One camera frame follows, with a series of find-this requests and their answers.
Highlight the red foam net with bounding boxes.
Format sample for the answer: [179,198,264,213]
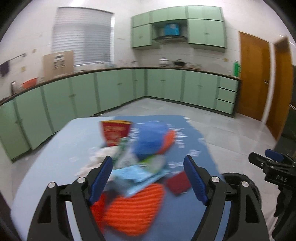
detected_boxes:
[91,192,107,232]

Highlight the dark red scrub pad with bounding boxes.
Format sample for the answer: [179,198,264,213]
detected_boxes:
[166,171,191,196]

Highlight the orange foam net sleeve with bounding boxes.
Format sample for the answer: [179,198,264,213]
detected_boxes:
[103,183,165,236]

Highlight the wooden door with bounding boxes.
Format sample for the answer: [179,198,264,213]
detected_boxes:
[266,37,293,140]
[237,32,270,121]

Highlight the crumpled white paper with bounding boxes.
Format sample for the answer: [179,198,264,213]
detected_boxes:
[75,146,119,177]

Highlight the light blue wrapper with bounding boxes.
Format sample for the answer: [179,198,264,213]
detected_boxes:
[111,165,169,198]

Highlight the green white snack wrapper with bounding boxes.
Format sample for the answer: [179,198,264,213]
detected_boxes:
[112,137,138,169]

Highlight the green thermos bottle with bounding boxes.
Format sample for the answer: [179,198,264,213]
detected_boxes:
[233,61,241,77]

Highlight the green lower cabinets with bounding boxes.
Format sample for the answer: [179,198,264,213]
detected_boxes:
[1,67,240,160]

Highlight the green cabinets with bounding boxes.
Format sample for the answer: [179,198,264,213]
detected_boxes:
[1,67,240,160]
[131,6,227,53]

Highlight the red paper cup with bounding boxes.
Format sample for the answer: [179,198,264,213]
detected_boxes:
[100,120,132,147]

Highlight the blue plastic bag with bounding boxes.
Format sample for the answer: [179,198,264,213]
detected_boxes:
[132,121,170,161]

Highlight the black wok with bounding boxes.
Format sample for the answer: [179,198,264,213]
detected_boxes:
[173,59,186,67]

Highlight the orange basin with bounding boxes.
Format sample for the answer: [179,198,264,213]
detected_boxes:
[22,78,38,89]

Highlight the white pot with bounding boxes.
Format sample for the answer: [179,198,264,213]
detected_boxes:
[159,57,170,67]

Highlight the green upper cabinets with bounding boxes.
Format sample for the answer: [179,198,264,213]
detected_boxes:
[131,6,227,53]

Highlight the range hood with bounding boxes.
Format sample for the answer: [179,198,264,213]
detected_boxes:
[154,35,188,44]

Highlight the cardboard box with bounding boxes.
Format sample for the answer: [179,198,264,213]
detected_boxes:
[43,51,74,79]

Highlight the dark hanging towel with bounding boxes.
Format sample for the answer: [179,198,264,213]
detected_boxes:
[0,60,10,77]

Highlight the blue box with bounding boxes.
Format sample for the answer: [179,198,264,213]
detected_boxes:
[164,23,180,36]

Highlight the window blind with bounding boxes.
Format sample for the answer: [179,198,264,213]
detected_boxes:
[52,7,115,66]

